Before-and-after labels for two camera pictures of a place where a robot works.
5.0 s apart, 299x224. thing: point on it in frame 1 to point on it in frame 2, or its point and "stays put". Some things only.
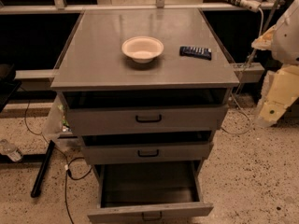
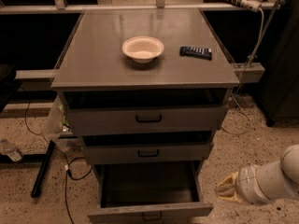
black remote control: [195, 51] stays put
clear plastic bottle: [10, 150] stays put
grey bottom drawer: [149, 191] stays put
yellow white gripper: [287, 39] to [248, 184]
